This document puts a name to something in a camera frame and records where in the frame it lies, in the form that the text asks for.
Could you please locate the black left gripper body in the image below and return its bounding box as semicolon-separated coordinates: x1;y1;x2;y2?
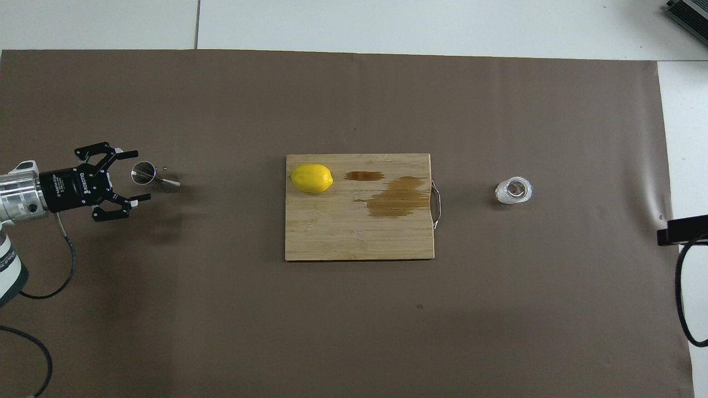
39;163;114;213

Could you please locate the steel jigger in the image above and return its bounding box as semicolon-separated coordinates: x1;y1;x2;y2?
131;161;181;192

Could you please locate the yellow lemon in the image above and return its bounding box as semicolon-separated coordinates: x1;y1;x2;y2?
290;163;334;194

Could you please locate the wooden cutting board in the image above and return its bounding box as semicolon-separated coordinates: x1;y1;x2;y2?
285;153;441;262

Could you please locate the brown paper table mat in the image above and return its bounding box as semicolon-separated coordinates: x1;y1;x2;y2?
0;49;695;398

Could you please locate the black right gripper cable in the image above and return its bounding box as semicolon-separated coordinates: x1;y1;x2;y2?
675;232;708;348

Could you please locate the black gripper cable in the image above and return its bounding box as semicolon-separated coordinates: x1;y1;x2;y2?
0;213;76;398
675;232;708;348

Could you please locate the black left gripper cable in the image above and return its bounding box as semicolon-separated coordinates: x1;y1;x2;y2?
0;213;76;398

